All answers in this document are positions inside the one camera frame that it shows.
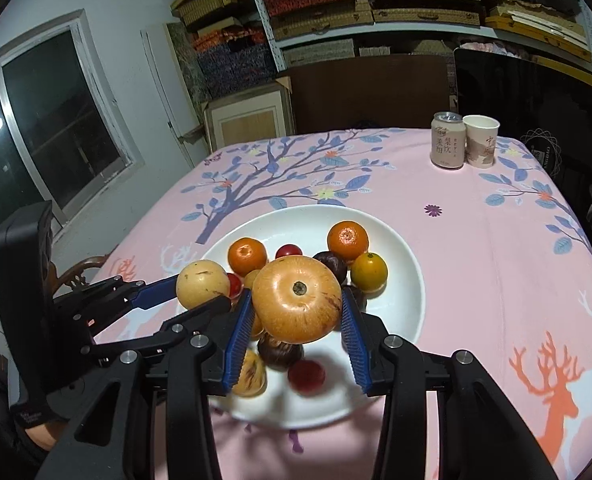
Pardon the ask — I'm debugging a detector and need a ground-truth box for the carved wooden chair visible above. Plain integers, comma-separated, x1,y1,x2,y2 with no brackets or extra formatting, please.
46,255,109,291

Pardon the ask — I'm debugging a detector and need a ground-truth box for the yellow tomato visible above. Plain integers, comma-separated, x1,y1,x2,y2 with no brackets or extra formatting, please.
350,252,389,293

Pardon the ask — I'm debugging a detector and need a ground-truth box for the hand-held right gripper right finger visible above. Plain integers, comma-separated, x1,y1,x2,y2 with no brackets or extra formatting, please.
340,287,559,480

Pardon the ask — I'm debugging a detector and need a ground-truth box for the paper cup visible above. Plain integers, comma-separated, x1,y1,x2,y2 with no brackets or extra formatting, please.
462,115,500,168

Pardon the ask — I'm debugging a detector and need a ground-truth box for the person's left hand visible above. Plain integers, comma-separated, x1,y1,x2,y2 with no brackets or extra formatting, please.
23,420,69,448

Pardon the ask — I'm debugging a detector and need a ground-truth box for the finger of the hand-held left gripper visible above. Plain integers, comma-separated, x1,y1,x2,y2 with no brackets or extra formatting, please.
81,296,233,363
53,274,184,333

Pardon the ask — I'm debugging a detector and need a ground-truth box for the striped pepino melon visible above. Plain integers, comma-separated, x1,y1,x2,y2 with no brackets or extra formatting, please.
231,347,267,398
242,269,266,339

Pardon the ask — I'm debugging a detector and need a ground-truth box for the dark glass window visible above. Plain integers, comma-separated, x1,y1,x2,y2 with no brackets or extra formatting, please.
0,10,144,241

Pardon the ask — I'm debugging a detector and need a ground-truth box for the grey marbled slab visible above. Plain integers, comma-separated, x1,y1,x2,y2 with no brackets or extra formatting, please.
166,20,212,106

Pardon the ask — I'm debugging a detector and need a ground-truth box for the tan round fruit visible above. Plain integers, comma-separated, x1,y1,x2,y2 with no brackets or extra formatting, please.
252,255,343,345

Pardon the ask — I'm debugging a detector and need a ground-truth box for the white leaning plank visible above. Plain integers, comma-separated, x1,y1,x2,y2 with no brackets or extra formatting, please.
141,25,209,168

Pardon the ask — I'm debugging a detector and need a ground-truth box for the white oval plate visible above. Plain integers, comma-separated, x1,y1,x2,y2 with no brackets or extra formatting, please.
200,204,427,431

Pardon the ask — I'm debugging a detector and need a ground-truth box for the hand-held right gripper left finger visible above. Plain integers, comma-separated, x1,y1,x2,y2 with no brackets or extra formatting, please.
36,287,256,480

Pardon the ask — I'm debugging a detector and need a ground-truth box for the dark plum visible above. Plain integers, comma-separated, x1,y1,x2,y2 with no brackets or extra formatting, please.
312,251,349,285

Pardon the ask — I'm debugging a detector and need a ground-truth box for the white metal shelf rack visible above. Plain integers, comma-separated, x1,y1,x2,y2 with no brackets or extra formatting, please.
238,0,592,68

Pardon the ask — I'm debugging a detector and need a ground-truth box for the pile of small yellow boxes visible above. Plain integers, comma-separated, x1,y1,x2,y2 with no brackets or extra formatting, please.
170,0,252,36

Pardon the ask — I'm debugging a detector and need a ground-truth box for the pink deer print tablecloth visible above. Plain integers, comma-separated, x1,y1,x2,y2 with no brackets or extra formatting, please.
93,127,592,480

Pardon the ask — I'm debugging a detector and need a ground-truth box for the wooden framed panel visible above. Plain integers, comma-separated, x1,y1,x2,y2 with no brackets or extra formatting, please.
201,82,294,153

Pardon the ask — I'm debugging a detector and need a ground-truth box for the mandarin orange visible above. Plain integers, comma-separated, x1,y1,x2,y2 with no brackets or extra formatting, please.
327,220,369,261
227,238,268,273

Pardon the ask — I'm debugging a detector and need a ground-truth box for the stack of yellow flat boxes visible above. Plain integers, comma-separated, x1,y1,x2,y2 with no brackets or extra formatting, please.
483,0,592,88

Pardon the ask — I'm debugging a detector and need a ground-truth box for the drink can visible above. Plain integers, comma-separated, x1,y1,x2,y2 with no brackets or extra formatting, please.
430,111,466,169

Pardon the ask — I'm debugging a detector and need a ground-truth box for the small mangosteen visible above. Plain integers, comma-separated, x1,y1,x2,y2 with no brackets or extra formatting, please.
257,334,302,372

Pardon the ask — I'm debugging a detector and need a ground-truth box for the pale yellow round fruit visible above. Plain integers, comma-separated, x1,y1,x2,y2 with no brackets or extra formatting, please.
176,259,231,310

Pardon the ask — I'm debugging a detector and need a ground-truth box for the stack of dark blue boxes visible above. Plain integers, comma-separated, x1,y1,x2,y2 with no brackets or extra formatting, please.
191,27,282,101

